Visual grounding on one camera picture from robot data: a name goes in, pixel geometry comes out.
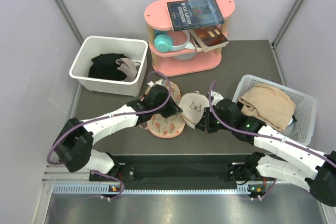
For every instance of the grey cloth in basket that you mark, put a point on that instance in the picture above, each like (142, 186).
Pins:
(291, 129)

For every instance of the black garment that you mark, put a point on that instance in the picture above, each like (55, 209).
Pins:
(104, 67)

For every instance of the blue Nineteen Eighty-Four book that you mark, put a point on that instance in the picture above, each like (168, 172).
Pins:
(191, 14)

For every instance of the white plastic basket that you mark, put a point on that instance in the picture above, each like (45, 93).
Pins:
(306, 106)

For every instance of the white mesh laundry bag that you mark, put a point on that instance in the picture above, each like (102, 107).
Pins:
(193, 105)

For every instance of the teal headphones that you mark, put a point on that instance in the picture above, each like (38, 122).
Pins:
(165, 43)

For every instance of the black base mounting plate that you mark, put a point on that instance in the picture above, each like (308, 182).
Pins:
(139, 172)

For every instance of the floral mesh laundry bag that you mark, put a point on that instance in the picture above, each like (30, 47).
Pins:
(166, 127)

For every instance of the pink wooden shelf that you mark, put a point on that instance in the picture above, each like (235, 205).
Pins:
(158, 22)

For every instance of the beige bra in bin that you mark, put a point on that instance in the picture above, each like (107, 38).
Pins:
(129, 68)

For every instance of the dark orange book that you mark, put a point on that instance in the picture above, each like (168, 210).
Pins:
(209, 38)

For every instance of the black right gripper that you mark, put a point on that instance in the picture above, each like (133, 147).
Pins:
(205, 125)

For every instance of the grey bowl on shelf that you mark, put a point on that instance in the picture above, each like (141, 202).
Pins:
(186, 56)

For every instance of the beige cloth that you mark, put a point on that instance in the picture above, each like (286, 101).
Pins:
(268, 104)

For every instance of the white plastic bin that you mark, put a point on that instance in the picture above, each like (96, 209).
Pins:
(93, 46)

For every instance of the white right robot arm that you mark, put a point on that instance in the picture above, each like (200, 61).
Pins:
(294, 163)

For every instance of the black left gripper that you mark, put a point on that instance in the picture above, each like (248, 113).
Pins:
(172, 109)

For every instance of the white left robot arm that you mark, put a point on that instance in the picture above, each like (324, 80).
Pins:
(74, 144)

